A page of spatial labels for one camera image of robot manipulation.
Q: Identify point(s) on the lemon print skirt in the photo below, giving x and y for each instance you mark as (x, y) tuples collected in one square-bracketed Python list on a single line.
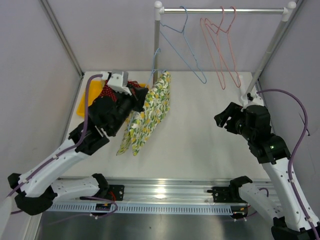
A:
[(141, 125)]

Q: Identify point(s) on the red polka dot cloth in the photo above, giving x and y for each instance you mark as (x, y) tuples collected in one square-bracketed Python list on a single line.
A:
[(108, 92)]

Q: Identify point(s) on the blue wire hanger front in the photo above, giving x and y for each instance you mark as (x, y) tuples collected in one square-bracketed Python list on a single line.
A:
[(148, 82)]

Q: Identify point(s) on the pink wire hanger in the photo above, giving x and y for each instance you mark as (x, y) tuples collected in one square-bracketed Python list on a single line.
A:
[(225, 36), (210, 32)]

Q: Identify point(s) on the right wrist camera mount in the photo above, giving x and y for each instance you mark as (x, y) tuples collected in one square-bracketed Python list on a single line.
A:
[(254, 99)]

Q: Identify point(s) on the pink wire hanger right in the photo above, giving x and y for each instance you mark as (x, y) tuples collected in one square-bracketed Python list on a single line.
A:
[(225, 36)]

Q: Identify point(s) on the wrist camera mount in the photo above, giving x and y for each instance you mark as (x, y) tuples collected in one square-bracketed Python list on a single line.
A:
[(117, 80), (254, 99)]

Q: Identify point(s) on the pink wire hanger left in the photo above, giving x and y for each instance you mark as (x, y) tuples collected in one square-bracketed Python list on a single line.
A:
[(210, 32)]

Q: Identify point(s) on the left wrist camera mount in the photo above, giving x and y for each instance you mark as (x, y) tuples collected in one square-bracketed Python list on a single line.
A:
[(117, 80)]

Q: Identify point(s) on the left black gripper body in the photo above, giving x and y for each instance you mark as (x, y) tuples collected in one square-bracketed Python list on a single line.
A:
[(126, 103)]

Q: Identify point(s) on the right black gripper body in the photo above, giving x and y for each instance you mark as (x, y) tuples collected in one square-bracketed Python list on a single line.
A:
[(236, 125)]

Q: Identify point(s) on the silver clothes rack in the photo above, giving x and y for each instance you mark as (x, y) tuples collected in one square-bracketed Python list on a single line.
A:
[(286, 13)]

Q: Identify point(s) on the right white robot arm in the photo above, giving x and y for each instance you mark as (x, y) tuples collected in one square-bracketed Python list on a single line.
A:
[(292, 218)]

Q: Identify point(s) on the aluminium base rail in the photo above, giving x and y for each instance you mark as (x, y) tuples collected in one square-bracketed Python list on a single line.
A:
[(181, 197)]

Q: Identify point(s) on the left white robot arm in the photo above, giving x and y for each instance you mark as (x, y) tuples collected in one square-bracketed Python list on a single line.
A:
[(39, 188)]

